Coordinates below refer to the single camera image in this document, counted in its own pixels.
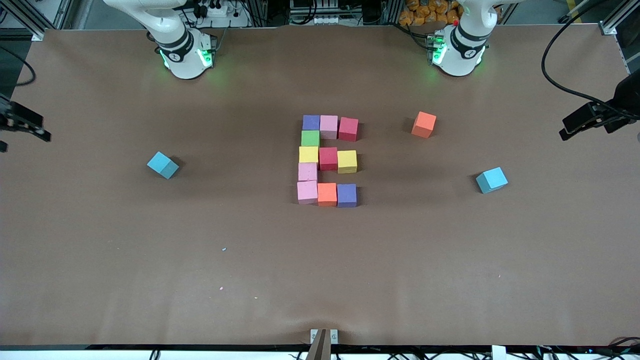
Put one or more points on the small white bracket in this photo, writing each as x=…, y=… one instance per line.
x=334, y=336

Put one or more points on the aluminium frame post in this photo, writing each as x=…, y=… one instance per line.
x=612, y=22
x=36, y=35

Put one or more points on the orange foam cube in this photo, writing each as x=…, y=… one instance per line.
x=424, y=124
x=327, y=194

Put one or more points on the blue foam cube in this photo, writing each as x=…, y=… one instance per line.
x=492, y=179
x=162, y=165

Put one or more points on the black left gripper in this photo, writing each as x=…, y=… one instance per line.
x=628, y=96

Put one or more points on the white power strip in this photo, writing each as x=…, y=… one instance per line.
x=227, y=22

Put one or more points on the yellow foam cube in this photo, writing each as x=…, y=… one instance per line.
x=309, y=154
x=347, y=161

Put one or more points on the green foam cube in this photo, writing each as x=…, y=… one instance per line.
x=310, y=138

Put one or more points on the pink foam cube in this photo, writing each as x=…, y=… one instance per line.
x=307, y=192
x=308, y=171
x=328, y=127

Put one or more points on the red foam cube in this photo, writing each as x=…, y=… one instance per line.
x=328, y=158
x=348, y=129

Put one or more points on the purple foam cube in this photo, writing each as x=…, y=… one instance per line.
x=311, y=122
x=347, y=195

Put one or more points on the bag of orange objects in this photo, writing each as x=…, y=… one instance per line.
x=425, y=10

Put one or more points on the white vented device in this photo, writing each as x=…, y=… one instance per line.
x=312, y=12

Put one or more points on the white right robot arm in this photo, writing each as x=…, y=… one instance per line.
x=182, y=50

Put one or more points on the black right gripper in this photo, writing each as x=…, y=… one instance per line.
x=7, y=116

